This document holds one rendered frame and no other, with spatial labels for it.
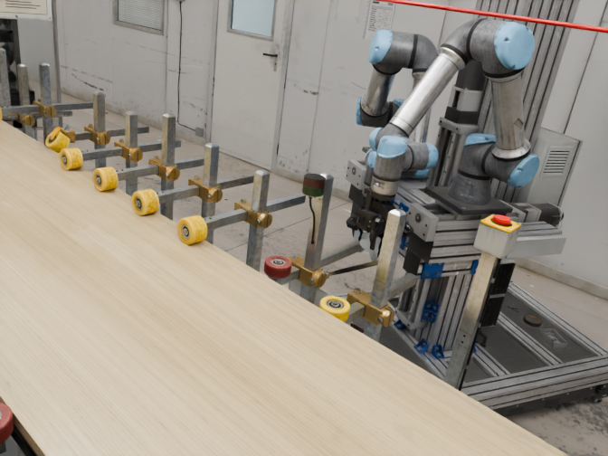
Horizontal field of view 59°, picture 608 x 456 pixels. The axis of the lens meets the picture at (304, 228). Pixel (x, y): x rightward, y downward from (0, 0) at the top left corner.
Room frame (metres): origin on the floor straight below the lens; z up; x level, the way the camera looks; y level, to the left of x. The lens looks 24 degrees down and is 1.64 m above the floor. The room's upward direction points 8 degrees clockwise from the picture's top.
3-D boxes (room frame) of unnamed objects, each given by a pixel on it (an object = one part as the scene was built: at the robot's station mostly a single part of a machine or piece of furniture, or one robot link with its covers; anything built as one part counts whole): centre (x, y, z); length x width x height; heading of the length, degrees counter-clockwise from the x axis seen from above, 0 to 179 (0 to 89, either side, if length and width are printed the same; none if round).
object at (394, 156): (1.42, -0.21, 1.25); 0.09 x 0.08 x 0.11; 125
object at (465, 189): (1.83, -0.57, 1.09); 0.15 x 0.15 x 0.10
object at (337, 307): (1.20, -0.11, 0.85); 0.08 x 0.08 x 0.11
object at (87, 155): (2.11, 0.76, 0.95); 0.50 x 0.04 x 0.04; 141
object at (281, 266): (1.39, 0.06, 0.85); 0.08 x 0.08 x 0.11
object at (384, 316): (1.30, -0.22, 0.84); 0.13 x 0.06 x 0.05; 51
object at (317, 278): (1.46, -0.02, 0.85); 0.13 x 0.06 x 0.05; 51
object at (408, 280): (1.35, -0.23, 0.84); 0.43 x 0.03 x 0.04; 141
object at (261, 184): (1.60, 0.15, 0.87); 0.03 x 0.03 x 0.48; 51
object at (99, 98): (2.23, 0.93, 0.90); 0.03 x 0.03 x 0.48; 51
